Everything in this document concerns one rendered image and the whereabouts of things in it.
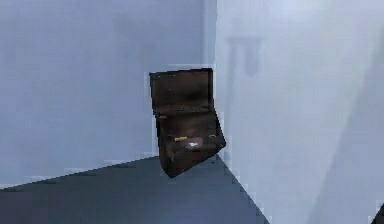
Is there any dark brown furniture corner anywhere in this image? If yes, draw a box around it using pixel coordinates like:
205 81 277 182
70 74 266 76
371 203 384 224

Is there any dark brown wooden cabinet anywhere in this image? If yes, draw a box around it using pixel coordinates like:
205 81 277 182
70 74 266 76
148 67 227 179

